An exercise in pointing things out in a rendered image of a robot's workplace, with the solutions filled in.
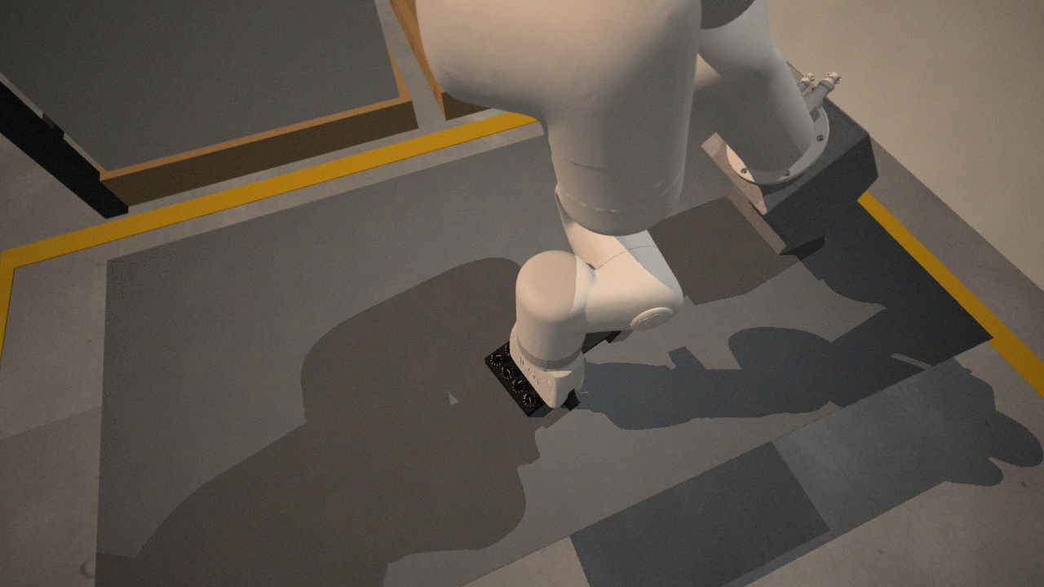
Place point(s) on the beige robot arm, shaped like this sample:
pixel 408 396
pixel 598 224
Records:
pixel 613 83

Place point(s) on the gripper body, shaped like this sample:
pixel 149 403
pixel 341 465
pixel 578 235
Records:
pixel 553 385

